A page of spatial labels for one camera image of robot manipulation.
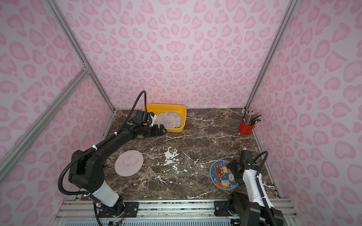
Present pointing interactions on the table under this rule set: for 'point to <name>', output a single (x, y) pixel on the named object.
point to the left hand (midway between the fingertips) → (162, 131)
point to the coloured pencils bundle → (250, 117)
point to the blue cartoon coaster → (221, 176)
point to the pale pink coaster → (128, 163)
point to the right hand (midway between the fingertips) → (232, 172)
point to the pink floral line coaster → (176, 120)
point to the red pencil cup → (244, 129)
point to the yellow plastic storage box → (157, 108)
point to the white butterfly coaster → (170, 120)
